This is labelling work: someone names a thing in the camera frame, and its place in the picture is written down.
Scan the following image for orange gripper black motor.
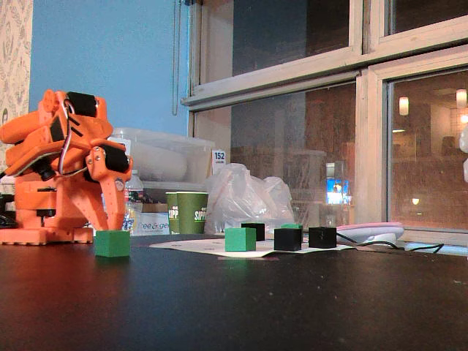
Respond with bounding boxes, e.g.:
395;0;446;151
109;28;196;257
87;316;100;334
60;144;133;232

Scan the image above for white paper grid sheet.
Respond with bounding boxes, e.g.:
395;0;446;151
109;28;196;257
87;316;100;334
148;238;358;260

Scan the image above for black cube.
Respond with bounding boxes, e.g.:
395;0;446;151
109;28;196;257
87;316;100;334
308;226;338;249
273;227;303;252
241;222;265;242

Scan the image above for clear water bottle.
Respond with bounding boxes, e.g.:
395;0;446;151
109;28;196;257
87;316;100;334
124;170;144;233

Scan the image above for green paper cup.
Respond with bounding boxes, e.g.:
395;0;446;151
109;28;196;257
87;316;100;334
176;192;209;235
165;192;181;235

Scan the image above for white 152 label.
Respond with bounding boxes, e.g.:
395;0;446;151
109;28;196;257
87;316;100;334
212;148;227;176

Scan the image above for translucent plastic bag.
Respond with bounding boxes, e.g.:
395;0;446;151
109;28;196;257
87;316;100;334
204;163;295;235

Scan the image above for white pink flat device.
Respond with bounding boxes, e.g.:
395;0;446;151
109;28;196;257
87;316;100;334
336;222;405;244

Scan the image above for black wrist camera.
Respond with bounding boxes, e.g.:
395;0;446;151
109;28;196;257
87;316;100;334
36;162;56;182

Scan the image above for servo wire bundle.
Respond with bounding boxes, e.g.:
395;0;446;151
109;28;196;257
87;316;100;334
58;98;89;177

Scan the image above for metal bead blind chain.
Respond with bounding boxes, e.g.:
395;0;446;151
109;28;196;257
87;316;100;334
171;0;183;116

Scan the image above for white window frame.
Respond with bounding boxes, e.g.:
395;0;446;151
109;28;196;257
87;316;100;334
181;0;468;246

